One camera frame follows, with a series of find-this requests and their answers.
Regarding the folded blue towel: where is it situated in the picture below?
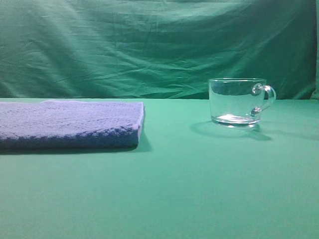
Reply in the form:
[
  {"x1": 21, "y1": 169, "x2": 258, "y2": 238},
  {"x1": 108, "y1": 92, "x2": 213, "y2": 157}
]
[{"x1": 0, "y1": 100, "x2": 144, "y2": 150}]

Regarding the transparent glass cup with handle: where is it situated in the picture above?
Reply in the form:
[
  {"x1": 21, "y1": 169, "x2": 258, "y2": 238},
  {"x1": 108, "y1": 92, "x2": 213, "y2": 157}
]
[{"x1": 208, "y1": 78, "x2": 277, "y2": 128}]

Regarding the green backdrop cloth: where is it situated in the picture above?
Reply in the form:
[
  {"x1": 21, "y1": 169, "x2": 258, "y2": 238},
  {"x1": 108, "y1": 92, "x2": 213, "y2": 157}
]
[{"x1": 0, "y1": 0, "x2": 319, "y2": 99}]

